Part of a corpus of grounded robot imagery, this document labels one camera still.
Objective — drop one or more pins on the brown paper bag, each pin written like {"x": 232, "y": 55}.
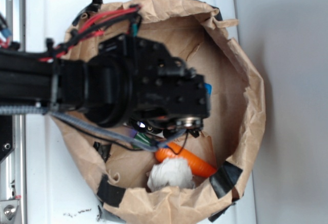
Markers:
{"x": 232, "y": 134}

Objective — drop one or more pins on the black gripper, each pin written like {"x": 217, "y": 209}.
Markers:
{"x": 137, "y": 79}

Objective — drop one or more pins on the crumpled white paper ball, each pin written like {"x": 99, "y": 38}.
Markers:
{"x": 172, "y": 172}

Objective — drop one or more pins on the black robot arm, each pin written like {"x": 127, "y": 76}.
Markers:
{"x": 62, "y": 85}

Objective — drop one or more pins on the blue plastic bottle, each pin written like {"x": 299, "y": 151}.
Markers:
{"x": 208, "y": 89}

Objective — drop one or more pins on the white plastic bin lid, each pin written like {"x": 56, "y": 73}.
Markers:
{"x": 56, "y": 191}

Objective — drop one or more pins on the orange toy carrot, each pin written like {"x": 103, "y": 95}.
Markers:
{"x": 198, "y": 166}

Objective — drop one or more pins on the aluminium frame rail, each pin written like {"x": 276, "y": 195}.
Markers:
{"x": 13, "y": 169}

